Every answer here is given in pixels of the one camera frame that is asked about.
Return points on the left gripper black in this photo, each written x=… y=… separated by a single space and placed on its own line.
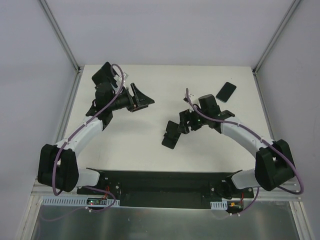
x=136 y=99

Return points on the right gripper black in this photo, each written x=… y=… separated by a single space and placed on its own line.
x=182 y=124

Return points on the black folding phone stand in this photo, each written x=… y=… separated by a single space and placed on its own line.
x=171 y=136

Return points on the black round base phone holder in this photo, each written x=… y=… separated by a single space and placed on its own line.
x=96 y=86

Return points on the black phone teal edge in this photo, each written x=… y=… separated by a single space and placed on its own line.
x=226 y=92

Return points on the black phone blue edge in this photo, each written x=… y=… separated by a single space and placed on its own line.
x=106 y=67

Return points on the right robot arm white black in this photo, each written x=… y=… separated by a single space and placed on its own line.
x=274 y=164

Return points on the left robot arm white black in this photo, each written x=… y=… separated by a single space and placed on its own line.
x=58 y=167

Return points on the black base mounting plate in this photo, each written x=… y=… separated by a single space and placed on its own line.
x=159 y=189

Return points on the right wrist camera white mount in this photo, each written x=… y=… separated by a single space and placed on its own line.
x=189 y=97

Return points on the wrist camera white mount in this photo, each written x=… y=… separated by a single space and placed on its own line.
x=189 y=97
x=118 y=79

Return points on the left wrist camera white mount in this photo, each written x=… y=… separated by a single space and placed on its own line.
x=118 y=79

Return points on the right white cable duct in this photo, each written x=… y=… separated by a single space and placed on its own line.
x=219 y=205

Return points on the white cable duct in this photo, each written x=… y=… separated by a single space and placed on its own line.
x=219 y=205
x=79 y=201

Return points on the left aluminium frame post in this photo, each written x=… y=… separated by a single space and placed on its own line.
x=59 y=34

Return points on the aluminium frame post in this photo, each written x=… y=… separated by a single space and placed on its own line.
x=276 y=35
x=59 y=34

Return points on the left white cable duct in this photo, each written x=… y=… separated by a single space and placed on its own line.
x=79 y=201

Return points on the right aluminium frame post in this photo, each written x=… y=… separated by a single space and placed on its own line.
x=276 y=35

